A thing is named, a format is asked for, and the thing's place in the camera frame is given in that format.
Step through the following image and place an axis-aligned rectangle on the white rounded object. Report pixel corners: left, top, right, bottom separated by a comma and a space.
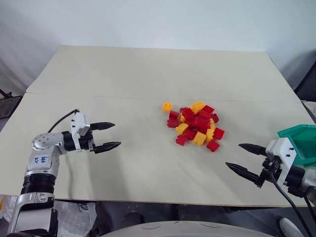
278, 217, 304, 237

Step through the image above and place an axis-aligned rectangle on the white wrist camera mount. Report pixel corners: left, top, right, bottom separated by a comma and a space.
70, 112, 92, 151
265, 137, 298, 185

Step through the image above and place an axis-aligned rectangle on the clear plastic sheet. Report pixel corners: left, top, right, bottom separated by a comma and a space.
53, 199, 98, 237

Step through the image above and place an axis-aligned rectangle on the teal plastic bin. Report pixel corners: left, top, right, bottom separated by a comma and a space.
277, 124, 316, 168

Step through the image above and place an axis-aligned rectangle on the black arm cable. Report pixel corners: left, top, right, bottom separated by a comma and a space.
270, 162, 312, 237
47, 109, 79, 134

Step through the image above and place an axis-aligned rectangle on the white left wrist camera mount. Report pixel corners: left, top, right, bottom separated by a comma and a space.
70, 112, 92, 151

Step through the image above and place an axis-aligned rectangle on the thin black right cable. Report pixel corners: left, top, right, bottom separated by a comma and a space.
303, 195, 316, 218

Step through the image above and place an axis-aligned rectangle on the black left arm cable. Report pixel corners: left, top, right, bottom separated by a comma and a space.
47, 109, 79, 134

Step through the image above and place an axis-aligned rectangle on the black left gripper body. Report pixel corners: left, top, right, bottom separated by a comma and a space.
79, 132, 97, 154

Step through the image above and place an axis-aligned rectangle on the grey robot torso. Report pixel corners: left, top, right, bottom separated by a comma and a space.
98, 221, 279, 237

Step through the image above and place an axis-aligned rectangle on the black mesh stand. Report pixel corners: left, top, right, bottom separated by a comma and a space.
0, 88, 23, 119

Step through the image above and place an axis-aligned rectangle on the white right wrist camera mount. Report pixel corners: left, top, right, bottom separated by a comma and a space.
265, 137, 298, 185

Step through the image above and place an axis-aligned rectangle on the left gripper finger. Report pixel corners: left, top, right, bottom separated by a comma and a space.
93, 141, 122, 155
89, 121, 116, 131

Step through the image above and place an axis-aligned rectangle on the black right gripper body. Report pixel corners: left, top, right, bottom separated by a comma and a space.
255, 158, 282, 189

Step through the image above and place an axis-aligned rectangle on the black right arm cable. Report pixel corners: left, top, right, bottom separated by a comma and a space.
270, 162, 312, 237

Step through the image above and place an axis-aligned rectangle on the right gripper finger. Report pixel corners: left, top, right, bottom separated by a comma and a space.
225, 162, 260, 185
238, 143, 267, 157

